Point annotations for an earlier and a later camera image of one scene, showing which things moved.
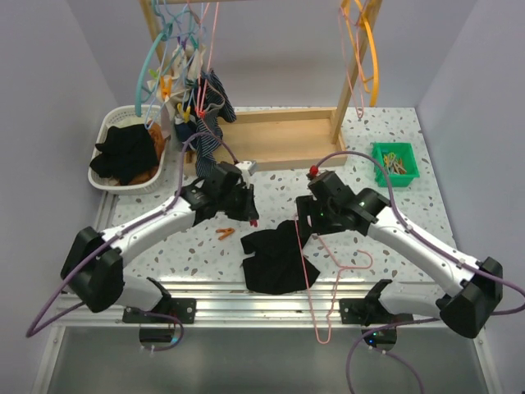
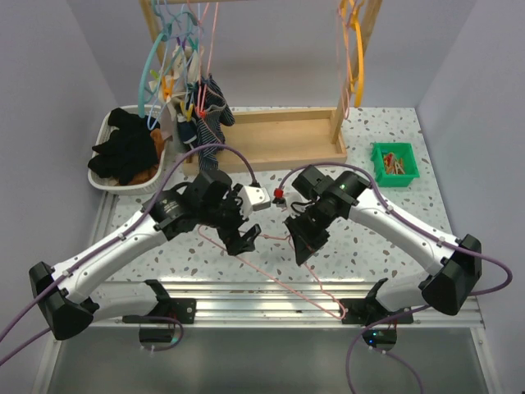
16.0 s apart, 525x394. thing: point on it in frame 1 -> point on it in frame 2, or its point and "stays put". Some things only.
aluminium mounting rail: x=219 y=303 stays put
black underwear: x=278 y=265 -> x=133 y=135
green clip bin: x=399 y=162 stays put
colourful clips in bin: x=394 y=164 stays put
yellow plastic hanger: x=345 y=5 -> x=357 y=83
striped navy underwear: x=210 y=103 stays put
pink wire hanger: x=340 y=268 -> x=267 y=237
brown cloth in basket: x=159 y=140 stays put
